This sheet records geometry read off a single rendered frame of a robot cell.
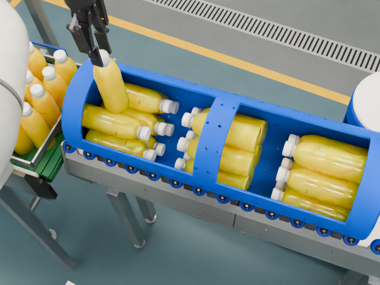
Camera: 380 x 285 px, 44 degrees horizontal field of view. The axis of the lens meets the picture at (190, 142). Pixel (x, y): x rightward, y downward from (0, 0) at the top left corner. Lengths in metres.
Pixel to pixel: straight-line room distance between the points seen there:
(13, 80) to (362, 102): 1.15
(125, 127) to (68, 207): 1.28
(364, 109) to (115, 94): 0.75
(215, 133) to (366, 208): 0.40
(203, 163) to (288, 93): 1.66
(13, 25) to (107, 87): 0.60
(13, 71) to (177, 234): 1.85
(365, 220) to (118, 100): 0.71
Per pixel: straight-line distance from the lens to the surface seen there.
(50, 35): 1.99
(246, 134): 1.23
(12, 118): 0.58
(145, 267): 2.36
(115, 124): 1.34
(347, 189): 1.24
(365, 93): 1.56
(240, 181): 1.28
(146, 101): 1.37
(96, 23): 1.17
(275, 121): 1.41
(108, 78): 1.25
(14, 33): 0.69
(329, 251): 1.46
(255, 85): 2.84
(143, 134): 1.33
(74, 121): 1.34
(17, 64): 0.64
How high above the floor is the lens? 2.24
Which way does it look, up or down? 59 degrees down
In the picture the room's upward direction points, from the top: 7 degrees counter-clockwise
